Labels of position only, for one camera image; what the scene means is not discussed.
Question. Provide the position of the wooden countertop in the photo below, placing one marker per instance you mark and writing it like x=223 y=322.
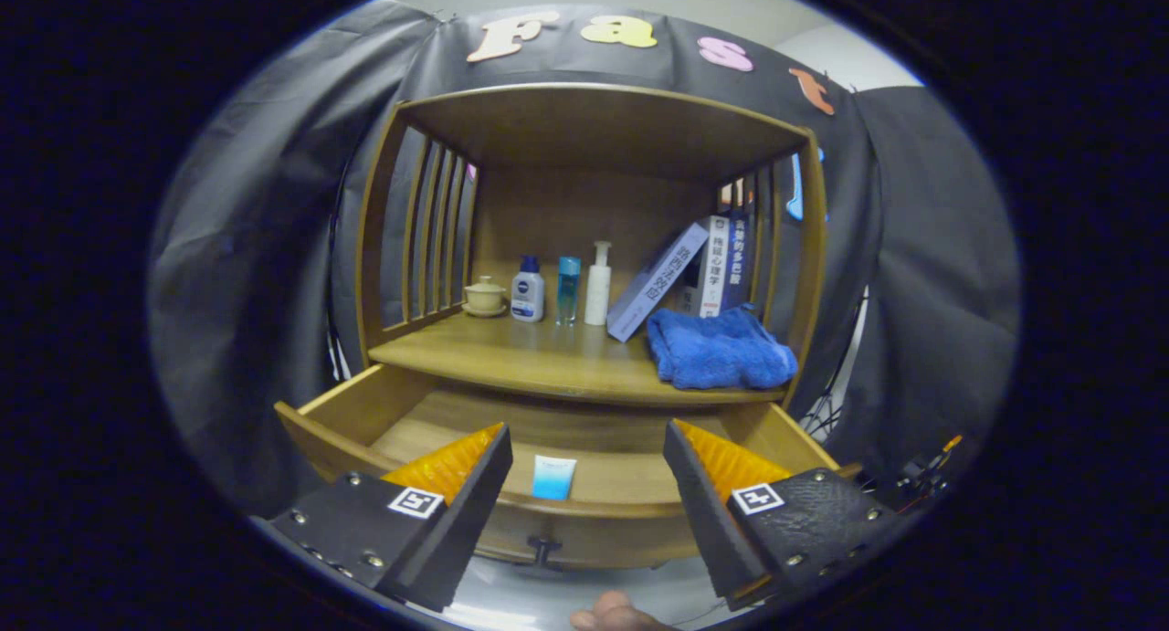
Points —
x=548 y=352

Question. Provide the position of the blue cosmetic tube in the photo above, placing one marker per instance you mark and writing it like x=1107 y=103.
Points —
x=553 y=478

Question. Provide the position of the clear blue bottle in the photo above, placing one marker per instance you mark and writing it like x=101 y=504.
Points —
x=568 y=289

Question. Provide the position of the blue towel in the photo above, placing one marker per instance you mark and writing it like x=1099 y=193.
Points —
x=717 y=352

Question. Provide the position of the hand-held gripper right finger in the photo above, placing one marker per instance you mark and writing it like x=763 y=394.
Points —
x=708 y=531

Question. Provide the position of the beige lidded teacup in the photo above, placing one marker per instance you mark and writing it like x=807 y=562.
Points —
x=484 y=298

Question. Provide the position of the dark equipment with orange tip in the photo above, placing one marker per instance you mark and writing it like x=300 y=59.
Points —
x=913 y=480

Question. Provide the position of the white pump bottle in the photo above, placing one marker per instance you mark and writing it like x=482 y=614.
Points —
x=597 y=293

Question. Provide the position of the white book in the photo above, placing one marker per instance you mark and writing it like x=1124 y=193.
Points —
x=714 y=270

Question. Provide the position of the wooden drawer with black knob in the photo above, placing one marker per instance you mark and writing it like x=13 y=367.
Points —
x=621 y=531

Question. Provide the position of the black stand legs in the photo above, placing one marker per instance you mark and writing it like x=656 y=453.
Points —
x=826 y=416

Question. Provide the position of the black backdrop cloth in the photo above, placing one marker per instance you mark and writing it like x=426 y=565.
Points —
x=256 y=247

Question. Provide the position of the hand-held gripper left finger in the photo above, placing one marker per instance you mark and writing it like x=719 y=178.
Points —
x=464 y=531

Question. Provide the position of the wooden cabinet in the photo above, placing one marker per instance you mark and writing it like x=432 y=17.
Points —
x=584 y=211

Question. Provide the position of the grey leaning book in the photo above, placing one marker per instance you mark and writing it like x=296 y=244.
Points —
x=653 y=284

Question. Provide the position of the white bottle with blue cap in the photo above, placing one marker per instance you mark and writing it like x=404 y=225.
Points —
x=528 y=298

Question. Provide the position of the dark blue book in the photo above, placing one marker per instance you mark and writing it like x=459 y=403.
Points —
x=738 y=257

